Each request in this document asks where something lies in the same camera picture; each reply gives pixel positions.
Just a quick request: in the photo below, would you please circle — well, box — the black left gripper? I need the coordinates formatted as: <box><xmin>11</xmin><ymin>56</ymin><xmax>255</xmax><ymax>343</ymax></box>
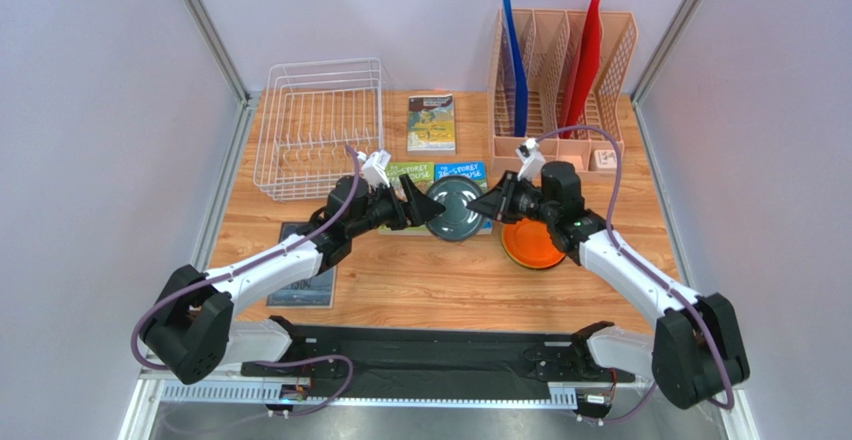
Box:
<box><xmin>347</xmin><ymin>174</ymin><xmax>445</xmax><ymax>239</ymax></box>

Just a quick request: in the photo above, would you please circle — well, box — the green plate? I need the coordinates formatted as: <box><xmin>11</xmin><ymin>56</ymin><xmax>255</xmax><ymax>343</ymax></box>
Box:
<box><xmin>501</xmin><ymin>237</ymin><xmax>528</xmax><ymax>268</ymax></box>

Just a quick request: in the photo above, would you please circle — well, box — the blue folder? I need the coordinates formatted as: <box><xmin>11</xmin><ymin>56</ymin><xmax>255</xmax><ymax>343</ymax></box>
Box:
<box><xmin>501</xmin><ymin>0</ymin><xmax>529</xmax><ymax>137</ymax></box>

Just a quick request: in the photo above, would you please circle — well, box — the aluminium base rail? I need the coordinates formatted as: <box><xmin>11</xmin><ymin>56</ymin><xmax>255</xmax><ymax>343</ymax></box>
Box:
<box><xmin>138</xmin><ymin>342</ymin><xmax>743</xmax><ymax>409</ymax></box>

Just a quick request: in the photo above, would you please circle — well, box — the small white patterned box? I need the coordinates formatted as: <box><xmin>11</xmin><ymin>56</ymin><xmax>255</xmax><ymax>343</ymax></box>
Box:
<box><xmin>590</xmin><ymin>149</ymin><xmax>619</xmax><ymax>173</ymax></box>

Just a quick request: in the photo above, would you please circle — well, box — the pink plastic file organizer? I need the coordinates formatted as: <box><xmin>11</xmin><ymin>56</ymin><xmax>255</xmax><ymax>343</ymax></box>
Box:
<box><xmin>488</xmin><ymin>9</ymin><xmax>638</xmax><ymax>181</ymax></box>

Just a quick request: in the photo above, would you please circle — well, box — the nineteen eighty-four book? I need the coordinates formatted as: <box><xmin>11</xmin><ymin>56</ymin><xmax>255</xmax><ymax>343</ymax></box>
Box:
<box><xmin>266</xmin><ymin>221</ymin><xmax>338</xmax><ymax>309</ymax></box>

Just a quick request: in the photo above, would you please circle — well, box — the dark brown plate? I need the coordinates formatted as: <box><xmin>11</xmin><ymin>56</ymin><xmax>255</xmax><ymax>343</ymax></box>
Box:
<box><xmin>426</xmin><ymin>175</ymin><xmax>487</xmax><ymax>242</ymax></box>

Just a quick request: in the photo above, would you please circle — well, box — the green 65-storey treehouse book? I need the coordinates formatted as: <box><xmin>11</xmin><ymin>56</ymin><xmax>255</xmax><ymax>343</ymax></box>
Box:
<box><xmin>378</xmin><ymin>161</ymin><xmax>435</xmax><ymax>236</ymax></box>

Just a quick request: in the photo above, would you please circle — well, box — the blue 26-storey treehouse book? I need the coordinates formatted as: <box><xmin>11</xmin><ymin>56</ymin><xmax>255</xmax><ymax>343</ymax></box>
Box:
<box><xmin>433</xmin><ymin>161</ymin><xmax>493</xmax><ymax>235</ymax></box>

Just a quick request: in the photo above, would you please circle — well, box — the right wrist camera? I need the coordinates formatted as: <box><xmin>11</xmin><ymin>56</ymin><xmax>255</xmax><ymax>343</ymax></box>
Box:
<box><xmin>515</xmin><ymin>138</ymin><xmax>546</xmax><ymax>181</ymax></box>

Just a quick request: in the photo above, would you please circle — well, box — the black base mat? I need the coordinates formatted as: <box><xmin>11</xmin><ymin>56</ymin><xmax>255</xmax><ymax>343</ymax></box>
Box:
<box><xmin>242</xmin><ymin>324</ymin><xmax>601</xmax><ymax>374</ymax></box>

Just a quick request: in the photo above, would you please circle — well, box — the white wire dish rack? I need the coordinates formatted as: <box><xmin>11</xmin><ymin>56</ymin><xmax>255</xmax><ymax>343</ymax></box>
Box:
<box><xmin>253</xmin><ymin>57</ymin><xmax>384</xmax><ymax>202</ymax></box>

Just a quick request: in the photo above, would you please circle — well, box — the small yellow cover book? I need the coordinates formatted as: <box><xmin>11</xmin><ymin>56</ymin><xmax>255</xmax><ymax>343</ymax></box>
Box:
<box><xmin>406</xmin><ymin>93</ymin><xmax>457</xmax><ymax>154</ymax></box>

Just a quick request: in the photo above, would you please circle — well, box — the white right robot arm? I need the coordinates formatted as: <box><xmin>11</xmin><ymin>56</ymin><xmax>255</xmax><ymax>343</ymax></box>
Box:
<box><xmin>468</xmin><ymin>161</ymin><xmax>751</xmax><ymax>409</ymax></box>

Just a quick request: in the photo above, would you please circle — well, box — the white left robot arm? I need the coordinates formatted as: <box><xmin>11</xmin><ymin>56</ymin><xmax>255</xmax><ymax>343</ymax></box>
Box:
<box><xmin>131</xmin><ymin>175</ymin><xmax>445</xmax><ymax>385</ymax></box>

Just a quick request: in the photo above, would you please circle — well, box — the orange plate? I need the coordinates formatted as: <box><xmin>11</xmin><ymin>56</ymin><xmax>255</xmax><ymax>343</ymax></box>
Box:
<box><xmin>501</xmin><ymin>219</ymin><xmax>566</xmax><ymax>270</ymax></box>

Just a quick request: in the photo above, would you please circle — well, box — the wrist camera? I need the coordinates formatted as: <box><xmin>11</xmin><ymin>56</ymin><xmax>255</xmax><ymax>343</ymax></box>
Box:
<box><xmin>357</xmin><ymin>149</ymin><xmax>391</xmax><ymax>189</ymax></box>
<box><xmin>515</xmin><ymin>138</ymin><xmax>546</xmax><ymax>181</ymax></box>

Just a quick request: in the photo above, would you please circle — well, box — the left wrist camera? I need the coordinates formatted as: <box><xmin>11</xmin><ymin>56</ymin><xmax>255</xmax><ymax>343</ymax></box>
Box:
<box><xmin>357</xmin><ymin>149</ymin><xmax>391</xmax><ymax>189</ymax></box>

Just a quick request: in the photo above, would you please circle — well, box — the red folder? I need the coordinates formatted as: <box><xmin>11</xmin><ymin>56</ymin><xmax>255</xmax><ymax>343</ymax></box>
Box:
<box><xmin>559</xmin><ymin>0</ymin><xmax>603</xmax><ymax>127</ymax></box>

